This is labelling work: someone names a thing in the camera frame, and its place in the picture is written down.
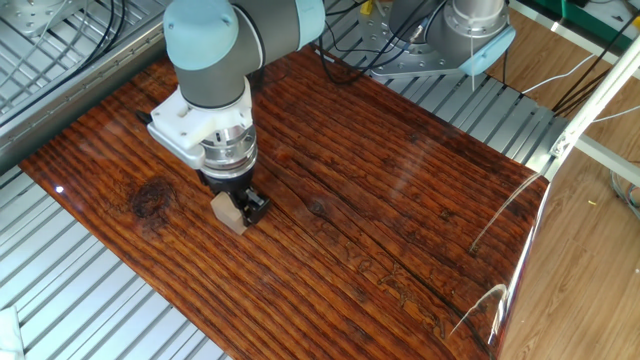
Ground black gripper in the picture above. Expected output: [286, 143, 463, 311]
[198, 165, 272, 227]

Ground pale wooden cube block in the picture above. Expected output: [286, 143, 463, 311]
[209, 191, 250, 237]

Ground glossy wood grain mat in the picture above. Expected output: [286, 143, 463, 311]
[18, 44, 550, 360]

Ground white aluminium crossbar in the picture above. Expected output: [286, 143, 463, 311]
[574, 133, 640, 187]

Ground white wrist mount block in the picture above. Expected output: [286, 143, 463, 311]
[146, 77, 256, 171]

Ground grey metal rail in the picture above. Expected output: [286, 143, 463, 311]
[0, 19, 171, 174]

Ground tangled black cable bundle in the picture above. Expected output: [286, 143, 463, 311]
[0, 0, 129, 129]

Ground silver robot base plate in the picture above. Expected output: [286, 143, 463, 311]
[357, 0, 466, 81]

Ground grey wire rack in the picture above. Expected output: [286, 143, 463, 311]
[0, 0, 161, 119]

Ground black cable silver connector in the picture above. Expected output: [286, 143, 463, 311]
[312, 0, 449, 86]

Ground thin white cable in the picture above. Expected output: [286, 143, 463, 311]
[521, 52, 597, 96]

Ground black cables beside post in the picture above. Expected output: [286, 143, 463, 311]
[551, 12, 640, 117]

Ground white aluminium frame post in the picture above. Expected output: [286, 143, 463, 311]
[542, 34, 640, 181]

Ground grey cable bundle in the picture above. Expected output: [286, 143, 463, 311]
[608, 168, 640, 221]

